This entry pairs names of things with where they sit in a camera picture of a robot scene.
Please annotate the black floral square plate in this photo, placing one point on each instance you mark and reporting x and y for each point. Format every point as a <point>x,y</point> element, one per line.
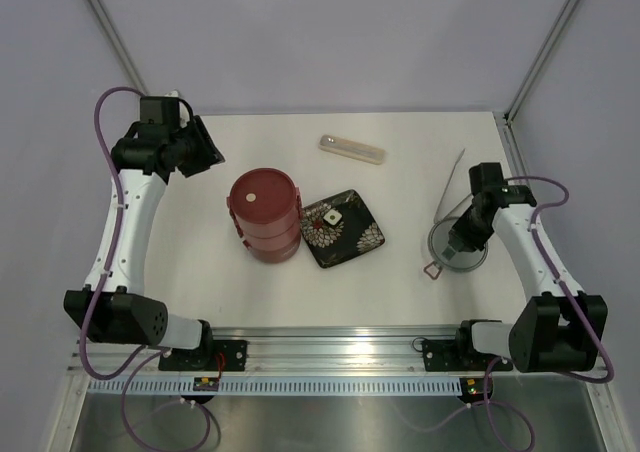
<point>357,233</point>

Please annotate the aluminium post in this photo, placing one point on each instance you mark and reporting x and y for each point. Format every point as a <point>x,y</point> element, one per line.
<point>542,57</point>
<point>116,43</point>

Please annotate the dark red lid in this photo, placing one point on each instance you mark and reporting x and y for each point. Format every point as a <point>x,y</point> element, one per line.
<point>260,180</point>

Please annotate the dark pink bowl front left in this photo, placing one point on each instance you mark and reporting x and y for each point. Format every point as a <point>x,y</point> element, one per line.
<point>274,256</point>

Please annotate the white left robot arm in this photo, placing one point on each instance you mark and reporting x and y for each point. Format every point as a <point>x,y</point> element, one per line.
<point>112,307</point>

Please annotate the beige cutlery case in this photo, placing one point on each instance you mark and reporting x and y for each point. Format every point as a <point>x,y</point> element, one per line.
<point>352,149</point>

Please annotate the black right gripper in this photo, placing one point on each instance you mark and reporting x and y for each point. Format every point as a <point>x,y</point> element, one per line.
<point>469,240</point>

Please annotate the metal food tongs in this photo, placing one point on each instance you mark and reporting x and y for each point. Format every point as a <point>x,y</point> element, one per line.
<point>440,214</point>

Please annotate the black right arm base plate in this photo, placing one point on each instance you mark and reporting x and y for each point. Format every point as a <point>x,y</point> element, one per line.
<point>447,356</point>

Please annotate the grey transparent lid red handles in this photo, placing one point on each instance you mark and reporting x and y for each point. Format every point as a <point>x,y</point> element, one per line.
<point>434,243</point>

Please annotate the white sushi cube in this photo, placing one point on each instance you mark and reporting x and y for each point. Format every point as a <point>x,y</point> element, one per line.
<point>332,217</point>

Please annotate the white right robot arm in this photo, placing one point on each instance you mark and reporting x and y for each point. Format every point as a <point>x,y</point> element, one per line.
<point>560,329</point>

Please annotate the pink bowl with handles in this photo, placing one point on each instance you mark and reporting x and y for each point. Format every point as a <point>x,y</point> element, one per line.
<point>273,243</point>

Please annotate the slotted white cable duct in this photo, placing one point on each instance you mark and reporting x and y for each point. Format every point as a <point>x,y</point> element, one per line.
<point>281,386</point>

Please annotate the right aluminium post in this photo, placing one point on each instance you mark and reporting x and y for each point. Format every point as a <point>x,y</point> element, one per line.
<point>542,57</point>

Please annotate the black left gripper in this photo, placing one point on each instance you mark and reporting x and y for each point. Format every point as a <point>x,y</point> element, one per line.
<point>209,156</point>

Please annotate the left aluminium post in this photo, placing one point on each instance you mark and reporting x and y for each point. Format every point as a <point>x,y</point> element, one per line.
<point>116,43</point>

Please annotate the aluminium front rail frame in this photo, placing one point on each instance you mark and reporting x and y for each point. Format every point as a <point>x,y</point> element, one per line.
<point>288,351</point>

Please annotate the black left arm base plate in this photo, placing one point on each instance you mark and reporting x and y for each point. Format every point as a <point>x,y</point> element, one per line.
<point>230,355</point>

